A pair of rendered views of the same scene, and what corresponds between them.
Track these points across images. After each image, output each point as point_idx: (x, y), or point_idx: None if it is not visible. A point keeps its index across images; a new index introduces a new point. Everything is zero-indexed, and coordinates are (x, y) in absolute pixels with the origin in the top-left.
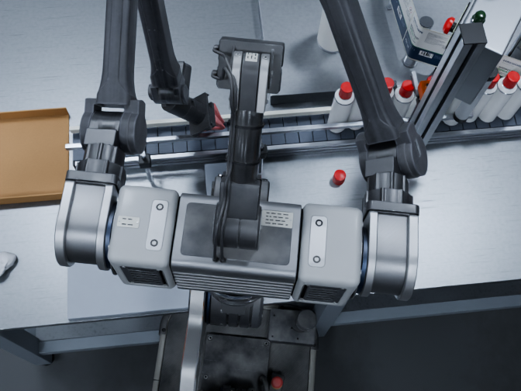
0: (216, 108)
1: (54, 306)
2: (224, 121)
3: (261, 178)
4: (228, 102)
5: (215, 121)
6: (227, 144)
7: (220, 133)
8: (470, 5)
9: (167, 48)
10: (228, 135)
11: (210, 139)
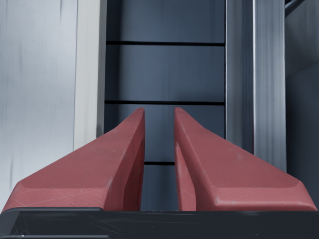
0: (86, 165)
1: None
2: (103, 112)
3: (300, 14)
4: (1, 95)
5: (306, 204)
6: (207, 112)
7: (262, 142)
8: None
9: None
10: (285, 87)
11: (174, 182)
